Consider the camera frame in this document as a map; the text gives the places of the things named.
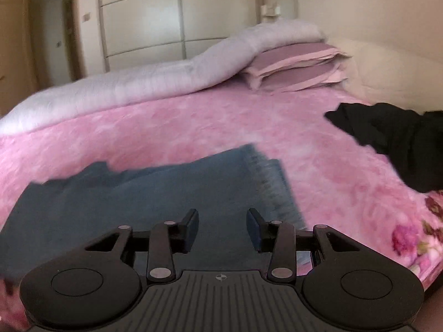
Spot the mauve pillow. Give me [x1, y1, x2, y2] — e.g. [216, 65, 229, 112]
[248, 43, 352, 78]
[241, 63, 349, 92]

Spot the cream padded headboard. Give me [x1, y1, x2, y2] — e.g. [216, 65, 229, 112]
[325, 38, 443, 115]

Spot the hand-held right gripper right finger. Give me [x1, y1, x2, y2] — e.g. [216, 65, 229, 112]
[246, 207, 361, 281]

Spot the cream sliding wardrobe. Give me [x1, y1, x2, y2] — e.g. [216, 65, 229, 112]
[77, 0, 264, 74]

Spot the room door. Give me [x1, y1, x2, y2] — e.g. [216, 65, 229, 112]
[28, 0, 85, 87]

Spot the white quilt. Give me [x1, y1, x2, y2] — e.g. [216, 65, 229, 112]
[0, 19, 326, 136]

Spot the blue garment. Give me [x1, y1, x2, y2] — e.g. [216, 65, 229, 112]
[0, 143, 307, 281]

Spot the black garment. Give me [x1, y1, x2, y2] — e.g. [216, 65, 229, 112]
[324, 102, 443, 193]

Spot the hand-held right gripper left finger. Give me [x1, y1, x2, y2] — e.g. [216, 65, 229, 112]
[84, 208, 200, 283]

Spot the pink floral blanket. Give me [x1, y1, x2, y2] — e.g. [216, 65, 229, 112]
[0, 79, 443, 332]

